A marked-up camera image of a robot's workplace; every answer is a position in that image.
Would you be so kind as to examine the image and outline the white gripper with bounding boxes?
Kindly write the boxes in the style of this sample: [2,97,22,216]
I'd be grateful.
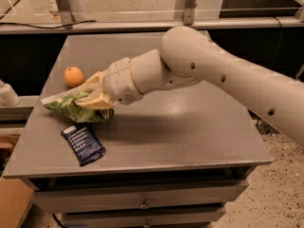
[75,58,143,110]

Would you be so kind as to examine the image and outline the green jalapeno chip bag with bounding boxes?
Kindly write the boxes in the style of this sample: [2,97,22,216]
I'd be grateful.
[42,91,114,123]

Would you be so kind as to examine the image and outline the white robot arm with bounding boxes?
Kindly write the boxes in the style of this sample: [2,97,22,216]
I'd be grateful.
[77,27,304,145]

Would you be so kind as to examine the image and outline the blue rxbar blueberry wrapper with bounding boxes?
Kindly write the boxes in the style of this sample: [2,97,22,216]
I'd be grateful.
[61,123,105,166]

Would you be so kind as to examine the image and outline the orange fruit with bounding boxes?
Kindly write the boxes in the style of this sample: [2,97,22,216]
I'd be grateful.
[64,66,85,87]

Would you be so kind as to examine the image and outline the white pipe at left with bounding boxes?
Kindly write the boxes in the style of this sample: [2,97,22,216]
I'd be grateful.
[0,80,20,106]

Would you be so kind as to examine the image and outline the grey drawer cabinet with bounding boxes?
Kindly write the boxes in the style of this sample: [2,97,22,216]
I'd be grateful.
[2,31,274,228]

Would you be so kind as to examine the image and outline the upper grey drawer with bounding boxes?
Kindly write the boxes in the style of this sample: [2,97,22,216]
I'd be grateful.
[31,180,248,214]

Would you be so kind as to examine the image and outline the grey drawer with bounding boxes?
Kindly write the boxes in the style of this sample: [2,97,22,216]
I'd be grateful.
[31,180,248,214]
[62,206,225,228]

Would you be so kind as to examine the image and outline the brown cardboard box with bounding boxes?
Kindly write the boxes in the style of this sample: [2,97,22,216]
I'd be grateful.
[0,177,32,228]

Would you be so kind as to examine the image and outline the lower grey drawer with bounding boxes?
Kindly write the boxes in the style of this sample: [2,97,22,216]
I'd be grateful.
[62,206,225,228]

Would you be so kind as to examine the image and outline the grey metal rail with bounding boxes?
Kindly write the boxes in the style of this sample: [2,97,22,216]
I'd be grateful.
[0,16,304,34]

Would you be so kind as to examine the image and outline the left metal bracket post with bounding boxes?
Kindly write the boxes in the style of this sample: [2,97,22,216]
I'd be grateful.
[55,0,73,28]

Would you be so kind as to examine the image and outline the metal bracket post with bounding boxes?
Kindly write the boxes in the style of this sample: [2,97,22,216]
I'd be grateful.
[182,0,197,26]
[55,0,73,28]

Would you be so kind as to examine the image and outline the black cable on rail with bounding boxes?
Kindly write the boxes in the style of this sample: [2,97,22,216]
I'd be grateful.
[0,19,98,29]

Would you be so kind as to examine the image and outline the right metal bracket post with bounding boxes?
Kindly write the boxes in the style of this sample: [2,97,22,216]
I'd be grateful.
[182,0,197,26]

